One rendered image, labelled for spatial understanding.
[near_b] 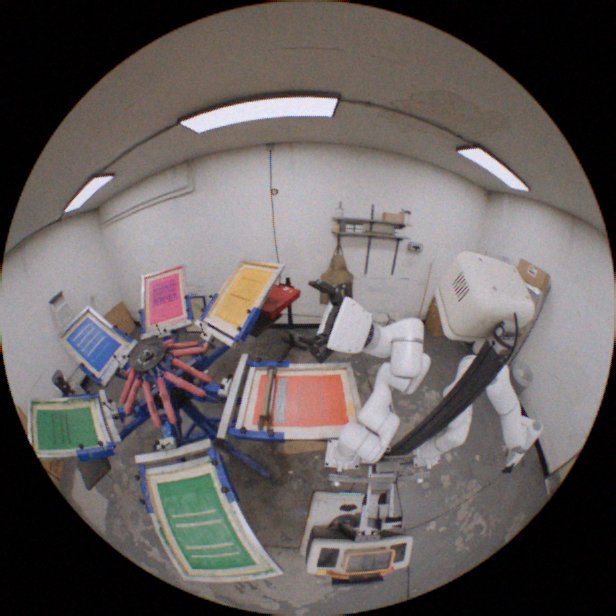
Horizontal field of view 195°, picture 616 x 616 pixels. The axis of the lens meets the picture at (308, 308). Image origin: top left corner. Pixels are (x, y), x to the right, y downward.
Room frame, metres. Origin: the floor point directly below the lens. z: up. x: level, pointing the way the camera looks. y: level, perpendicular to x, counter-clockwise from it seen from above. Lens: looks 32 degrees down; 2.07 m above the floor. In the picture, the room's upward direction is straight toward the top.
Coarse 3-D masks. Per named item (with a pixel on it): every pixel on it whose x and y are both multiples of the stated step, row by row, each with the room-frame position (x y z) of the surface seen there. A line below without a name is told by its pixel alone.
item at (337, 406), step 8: (288, 400) 0.61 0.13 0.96; (296, 400) 0.62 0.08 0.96; (328, 400) 0.61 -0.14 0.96; (336, 400) 0.61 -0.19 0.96; (344, 400) 0.61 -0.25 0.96; (256, 408) 0.54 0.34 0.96; (272, 408) 0.55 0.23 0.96; (288, 408) 0.55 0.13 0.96; (296, 408) 0.55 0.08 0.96; (336, 408) 0.55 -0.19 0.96; (344, 408) 0.55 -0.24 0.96; (256, 416) 0.48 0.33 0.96; (272, 416) 0.49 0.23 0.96; (288, 416) 0.49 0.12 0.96; (296, 416) 0.50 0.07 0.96; (336, 416) 0.49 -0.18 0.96; (344, 416) 0.49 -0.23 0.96; (256, 424) 0.42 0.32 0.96; (264, 424) 0.43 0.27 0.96; (272, 424) 0.43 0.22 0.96; (280, 424) 0.44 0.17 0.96; (288, 424) 0.44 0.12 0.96; (296, 424) 0.44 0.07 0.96; (304, 424) 0.44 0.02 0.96; (312, 424) 0.44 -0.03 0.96; (320, 424) 0.44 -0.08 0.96; (328, 424) 0.44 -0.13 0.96; (336, 424) 0.44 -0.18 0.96; (344, 424) 0.43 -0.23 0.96
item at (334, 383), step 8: (264, 376) 0.81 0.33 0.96; (280, 376) 0.82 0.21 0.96; (288, 376) 0.82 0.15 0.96; (296, 376) 0.82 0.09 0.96; (304, 376) 0.82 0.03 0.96; (312, 376) 0.82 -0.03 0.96; (320, 376) 0.82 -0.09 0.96; (328, 376) 0.82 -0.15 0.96; (336, 376) 0.82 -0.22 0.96; (264, 384) 0.74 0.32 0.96; (288, 384) 0.75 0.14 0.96; (296, 384) 0.75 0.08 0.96; (328, 384) 0.75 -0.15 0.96; (336, 384) 0.74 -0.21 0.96; (264, 392) 0.67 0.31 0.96; (288, 392) 0.68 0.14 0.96; (296, 392) 0.68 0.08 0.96; (328, 392) 0.68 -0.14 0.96; (336, 392) 0.68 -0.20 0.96
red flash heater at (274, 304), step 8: (272, 288) 2.03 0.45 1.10; (280, 288) 2.03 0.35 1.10; (288, 288) 2.02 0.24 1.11; (272, 296) 1.81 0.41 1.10; (280, 296) 1.81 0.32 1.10; (288, 296) 1.81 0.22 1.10; (296, 296) 1.89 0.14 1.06; (264, 304) 1.63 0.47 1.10; (272, 304) 1.63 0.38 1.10; (280, 304) 1.63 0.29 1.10; (288, 304) 1.74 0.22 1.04; (264, 312) 1.52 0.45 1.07; (272, 312) 1.49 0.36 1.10; (280, 312) 1.61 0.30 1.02
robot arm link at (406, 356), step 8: (392, 344) 0.28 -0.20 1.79; (400, 344) 0.26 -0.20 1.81; (408, 344) 0.25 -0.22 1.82; (416, 344) 0.25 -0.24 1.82; (392, 352) 0.27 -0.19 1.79; (400, 352) 0.25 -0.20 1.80; (408, 352) 0.24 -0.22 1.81; (416, 352) 0.24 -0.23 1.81; (392, 360) 0.25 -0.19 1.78; (400, 360) 0.23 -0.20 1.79; (408, 360) 0.23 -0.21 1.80; (416, 360) 0.22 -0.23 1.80; (392, 368) 0.23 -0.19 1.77; (400, 368) 0.22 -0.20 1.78; (408, 368) 0.21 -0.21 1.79; (416, 368) 0.21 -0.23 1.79; (400, 376) 0.21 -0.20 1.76; (408, 376) 0.21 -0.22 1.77; (416, 376) 0.21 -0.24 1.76
